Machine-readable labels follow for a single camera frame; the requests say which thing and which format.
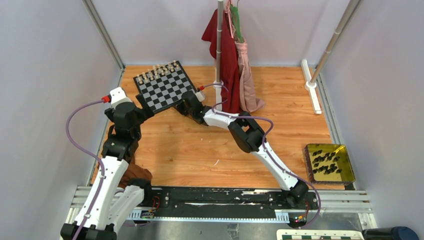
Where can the black chess pieces in tin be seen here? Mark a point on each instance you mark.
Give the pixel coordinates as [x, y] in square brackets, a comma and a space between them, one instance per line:
[326, 162]

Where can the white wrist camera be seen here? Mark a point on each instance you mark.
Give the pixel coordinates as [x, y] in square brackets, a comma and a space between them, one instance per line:
[200, 96]
[118, 96]

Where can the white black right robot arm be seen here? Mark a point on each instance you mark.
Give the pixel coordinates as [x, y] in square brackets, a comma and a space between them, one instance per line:
[250, 138]

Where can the white centre rack foot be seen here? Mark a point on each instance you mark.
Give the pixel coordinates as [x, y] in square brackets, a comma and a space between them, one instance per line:
[218, 86]

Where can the black white chessboard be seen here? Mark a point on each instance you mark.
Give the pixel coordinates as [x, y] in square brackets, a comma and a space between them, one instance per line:
[164, 94]

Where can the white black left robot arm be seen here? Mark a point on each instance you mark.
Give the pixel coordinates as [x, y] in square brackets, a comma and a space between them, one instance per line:
[101, 218]

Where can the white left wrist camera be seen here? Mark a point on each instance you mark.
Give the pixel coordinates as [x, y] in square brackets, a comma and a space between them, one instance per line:
[118, 96]

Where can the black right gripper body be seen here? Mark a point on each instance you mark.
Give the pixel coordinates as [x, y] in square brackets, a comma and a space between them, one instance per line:
[183, 109]

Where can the silver rack pole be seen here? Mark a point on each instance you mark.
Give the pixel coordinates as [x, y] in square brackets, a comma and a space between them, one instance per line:
[220, 9]
[344, 20]

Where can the white rack foot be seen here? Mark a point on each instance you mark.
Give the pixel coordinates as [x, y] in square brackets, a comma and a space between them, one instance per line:
[218, 86]
[310, 87]

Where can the dark red hanging shirt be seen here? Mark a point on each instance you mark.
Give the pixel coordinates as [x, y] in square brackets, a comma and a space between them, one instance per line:
[229, 69]

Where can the silver centre rack pole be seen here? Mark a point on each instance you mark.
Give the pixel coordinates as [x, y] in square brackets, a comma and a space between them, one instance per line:
[220, 9]

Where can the yellow metal tin tray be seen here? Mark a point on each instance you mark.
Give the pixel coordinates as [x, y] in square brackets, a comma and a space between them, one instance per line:
[346, 177]

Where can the green white chessboard box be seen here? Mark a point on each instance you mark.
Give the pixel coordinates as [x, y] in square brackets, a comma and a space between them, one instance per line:
[292, 234]

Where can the green clothes hanger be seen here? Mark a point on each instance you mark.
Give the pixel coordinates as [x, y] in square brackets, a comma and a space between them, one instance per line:
[235, 18]

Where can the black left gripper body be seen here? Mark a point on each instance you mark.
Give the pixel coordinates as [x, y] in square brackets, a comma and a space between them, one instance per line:
[141, 118]

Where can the silver right rack pole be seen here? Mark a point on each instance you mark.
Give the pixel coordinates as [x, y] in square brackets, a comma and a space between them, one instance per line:
[344, 20]

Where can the brown crumpled cloth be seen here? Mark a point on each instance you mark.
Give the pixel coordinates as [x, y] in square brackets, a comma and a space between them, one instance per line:
[134, 171]

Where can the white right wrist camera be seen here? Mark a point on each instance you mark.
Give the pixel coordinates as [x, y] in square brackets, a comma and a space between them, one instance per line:
[200, 96]

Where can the cream chess pieces row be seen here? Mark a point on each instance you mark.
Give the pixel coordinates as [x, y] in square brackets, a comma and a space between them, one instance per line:
[160, 72]

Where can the pink hanging garment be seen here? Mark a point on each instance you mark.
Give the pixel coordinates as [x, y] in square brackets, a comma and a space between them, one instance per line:
[248, 99]

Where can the white right rack foot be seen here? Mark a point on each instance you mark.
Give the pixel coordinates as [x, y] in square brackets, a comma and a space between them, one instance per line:
[310, 87]

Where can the dark blue cylinder object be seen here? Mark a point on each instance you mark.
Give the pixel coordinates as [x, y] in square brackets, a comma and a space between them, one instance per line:
[390, 233]

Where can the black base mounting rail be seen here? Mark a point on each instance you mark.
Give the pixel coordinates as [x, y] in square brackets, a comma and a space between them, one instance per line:
[227, 204]

